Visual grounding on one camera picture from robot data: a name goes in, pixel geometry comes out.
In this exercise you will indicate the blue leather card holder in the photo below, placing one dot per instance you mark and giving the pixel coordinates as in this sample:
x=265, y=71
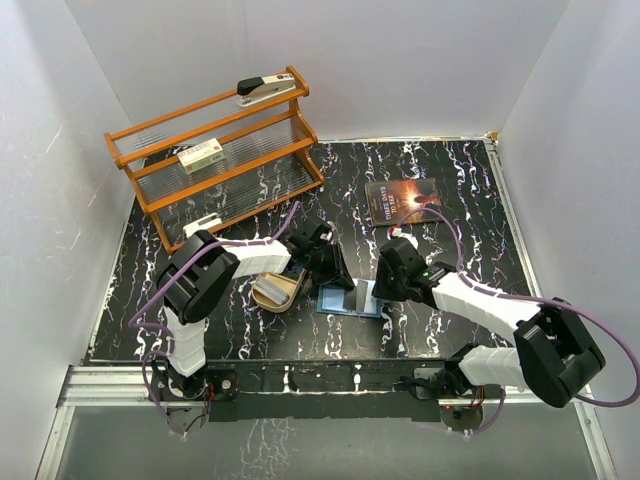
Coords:
x=339, y=301

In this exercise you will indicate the white card on rack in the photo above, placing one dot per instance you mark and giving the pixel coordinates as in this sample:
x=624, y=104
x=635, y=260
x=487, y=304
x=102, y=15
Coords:
x=204, y=223

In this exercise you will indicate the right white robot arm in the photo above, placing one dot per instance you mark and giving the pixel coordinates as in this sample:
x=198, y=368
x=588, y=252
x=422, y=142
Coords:
x=552, y=354

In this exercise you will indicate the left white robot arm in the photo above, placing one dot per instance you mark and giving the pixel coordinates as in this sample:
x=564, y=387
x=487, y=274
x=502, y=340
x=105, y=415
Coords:
x=200, y=271

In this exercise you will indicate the orange wooden three-tier rack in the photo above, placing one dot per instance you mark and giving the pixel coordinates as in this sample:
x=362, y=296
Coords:
x=221, y=160

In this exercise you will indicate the green and white small box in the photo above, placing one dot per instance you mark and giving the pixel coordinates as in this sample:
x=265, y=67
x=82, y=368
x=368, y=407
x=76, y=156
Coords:
x=202, y=155

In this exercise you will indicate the black and beige stapler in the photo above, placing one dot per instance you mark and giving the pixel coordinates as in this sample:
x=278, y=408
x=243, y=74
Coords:
x=255, y=90

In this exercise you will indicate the dark book with sunset cover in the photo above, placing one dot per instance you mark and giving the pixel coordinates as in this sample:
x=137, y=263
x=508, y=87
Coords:
x=390, y=201

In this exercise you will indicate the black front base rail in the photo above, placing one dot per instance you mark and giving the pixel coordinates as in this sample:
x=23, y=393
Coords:
x=334, y=389

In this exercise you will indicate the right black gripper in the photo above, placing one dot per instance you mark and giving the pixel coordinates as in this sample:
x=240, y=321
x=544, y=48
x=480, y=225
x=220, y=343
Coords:
x=381, y=289

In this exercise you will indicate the stack of cards in tray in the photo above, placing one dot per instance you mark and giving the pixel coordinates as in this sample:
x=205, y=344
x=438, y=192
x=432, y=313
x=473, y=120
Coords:
x=271, y=291

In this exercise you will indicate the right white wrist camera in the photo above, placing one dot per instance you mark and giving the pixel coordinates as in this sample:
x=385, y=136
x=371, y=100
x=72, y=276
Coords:
x=397, y=233

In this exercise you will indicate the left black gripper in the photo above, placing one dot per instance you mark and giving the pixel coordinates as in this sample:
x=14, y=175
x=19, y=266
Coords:
x=335, y=273

